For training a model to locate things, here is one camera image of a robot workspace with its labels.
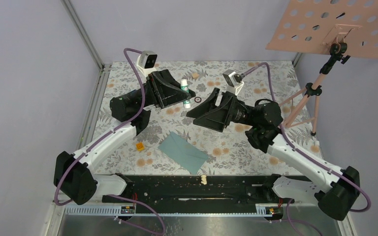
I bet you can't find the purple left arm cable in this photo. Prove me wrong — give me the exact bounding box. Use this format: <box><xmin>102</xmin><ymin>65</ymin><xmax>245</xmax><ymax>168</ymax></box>
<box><xmin>54</xmin><ymin>48</ymin><xmax>165</xmax><ymax>236</ymax></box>

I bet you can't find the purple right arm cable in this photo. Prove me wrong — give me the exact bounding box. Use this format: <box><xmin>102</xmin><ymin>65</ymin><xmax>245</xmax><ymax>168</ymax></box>
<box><xmin>243</xmin><ymin>62</ymin><xmax>372</xmax><ymax>236</ymax></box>

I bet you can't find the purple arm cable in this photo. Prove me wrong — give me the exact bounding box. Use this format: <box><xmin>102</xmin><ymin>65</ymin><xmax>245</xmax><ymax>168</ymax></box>
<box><xmin>54</xmin><ymin>48</ymin><xmax>165</xmax><ymax>236</ymax></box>
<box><xmin>243</xmin><ymin>62</ymin><xmax>372</xmax><ymax>236</ymax></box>

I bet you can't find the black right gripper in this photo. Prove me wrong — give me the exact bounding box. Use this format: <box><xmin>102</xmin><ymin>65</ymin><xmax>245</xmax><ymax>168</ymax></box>
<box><xmin>187</xmin><ymin>88</ymin><xmax>259</xmax><ymax>132</ymax></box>

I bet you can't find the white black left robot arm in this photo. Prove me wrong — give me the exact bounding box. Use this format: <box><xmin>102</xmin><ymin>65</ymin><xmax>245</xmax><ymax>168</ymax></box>
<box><xmin>54</xmin><ymin>69</ymin><xmax>196</xmax><ymax>205</ymax></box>

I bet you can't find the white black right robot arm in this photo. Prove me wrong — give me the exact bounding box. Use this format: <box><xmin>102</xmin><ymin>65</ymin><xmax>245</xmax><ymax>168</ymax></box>
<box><xmin>187</xmin><ymin>88</ymin><xmax>360</xmax><ymax>221</ymax></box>

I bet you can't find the teal paper envelope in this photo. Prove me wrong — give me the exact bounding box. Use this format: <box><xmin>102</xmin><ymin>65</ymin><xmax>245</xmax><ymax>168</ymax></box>
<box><xmin>158</xmin><ymin>132</ymin><xmax>209</xmax><ymax>175</ymax></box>

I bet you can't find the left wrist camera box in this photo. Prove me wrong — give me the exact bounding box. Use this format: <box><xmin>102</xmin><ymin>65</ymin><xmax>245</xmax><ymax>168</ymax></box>
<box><xmin>137</xmin><ymin>51</ymin><xmax>158</xmax><ymax>77</ymax></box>

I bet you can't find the pink music stand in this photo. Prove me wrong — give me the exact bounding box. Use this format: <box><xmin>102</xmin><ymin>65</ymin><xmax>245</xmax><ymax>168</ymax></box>
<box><xmin>266</xmin><ymin>0</ymin><xmax>378</xmax><ymax>128</ymax></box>

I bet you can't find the white slotted cable duct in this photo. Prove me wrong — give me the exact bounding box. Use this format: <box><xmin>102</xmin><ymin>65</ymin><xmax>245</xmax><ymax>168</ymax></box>
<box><xmin>65</xmin><ymin>204</ymin><xmax>275</xmax><ymax>217</ymax></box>

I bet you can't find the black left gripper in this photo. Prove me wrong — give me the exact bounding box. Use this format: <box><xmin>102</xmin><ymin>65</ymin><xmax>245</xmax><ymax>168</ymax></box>
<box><xmin>131</xmin><ymin>70</ymin><xmax>196</xmax><ymax>110</ymax></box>

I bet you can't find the green white glue stick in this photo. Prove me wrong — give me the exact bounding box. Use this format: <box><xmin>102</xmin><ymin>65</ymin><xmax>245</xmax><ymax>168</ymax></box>
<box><xmin>180</xmin><ymin>79</ymin><xmax>191</xmax><ymax>109</ymax></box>

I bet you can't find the small orange lego brick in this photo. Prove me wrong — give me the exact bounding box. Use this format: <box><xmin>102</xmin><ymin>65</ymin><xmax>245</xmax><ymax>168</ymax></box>
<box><xmin>135</xmin><ymin>142</ymin><xmax>145</xmax><ymax>151</ymax></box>

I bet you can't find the floral patterned table mat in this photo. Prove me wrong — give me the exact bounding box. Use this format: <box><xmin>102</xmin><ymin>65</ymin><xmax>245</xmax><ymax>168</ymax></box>
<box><xmin>95</xmin><ymin>61</ymin><xmax>300</xmax><ymax>175</ymax></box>

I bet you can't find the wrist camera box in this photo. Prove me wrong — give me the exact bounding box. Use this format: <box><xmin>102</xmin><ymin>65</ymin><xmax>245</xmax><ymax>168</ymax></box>
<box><xmin>222</xmin><ymin>69</ymin><xmax>244</xmax><ymax>96</ymax></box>
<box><xmin>137</xmin><ymin>51</ymin><xmax>158</xmax><ymax>77</ymax></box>

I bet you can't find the aluminium frame post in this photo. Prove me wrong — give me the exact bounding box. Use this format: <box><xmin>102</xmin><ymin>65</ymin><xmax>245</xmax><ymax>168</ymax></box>
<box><xmin>61</xmin><ymin>0</ymin><xmax>106</xmax><ymax>71</ymax></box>

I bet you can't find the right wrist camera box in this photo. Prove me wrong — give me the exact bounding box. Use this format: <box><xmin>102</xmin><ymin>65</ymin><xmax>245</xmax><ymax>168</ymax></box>
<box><xmin>222</xmin><ymin>69</ymin><xmax>244</xmax><ymax>96</ymax></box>

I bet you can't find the cream chess knight piece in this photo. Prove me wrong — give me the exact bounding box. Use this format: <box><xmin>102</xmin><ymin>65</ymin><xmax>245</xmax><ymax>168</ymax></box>
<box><xmin>200</xmin><ymin>175</ymin><xmax>207</xmax><ymax>185</ymax></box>

